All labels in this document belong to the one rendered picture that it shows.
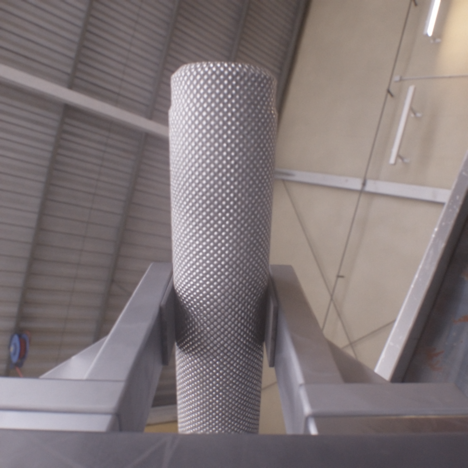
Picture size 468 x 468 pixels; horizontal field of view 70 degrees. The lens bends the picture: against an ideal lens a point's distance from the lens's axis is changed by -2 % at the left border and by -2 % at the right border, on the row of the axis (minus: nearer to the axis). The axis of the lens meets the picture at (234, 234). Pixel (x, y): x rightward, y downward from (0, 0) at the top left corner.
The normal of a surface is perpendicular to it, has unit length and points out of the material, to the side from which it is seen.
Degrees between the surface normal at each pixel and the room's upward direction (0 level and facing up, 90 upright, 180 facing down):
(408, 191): 90
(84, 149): 167
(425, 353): 90
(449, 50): 90
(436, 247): 90
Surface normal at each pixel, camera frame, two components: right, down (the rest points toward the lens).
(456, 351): -0.47, -0.54
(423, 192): -0.65, -0.12
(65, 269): 0.61, -0.25
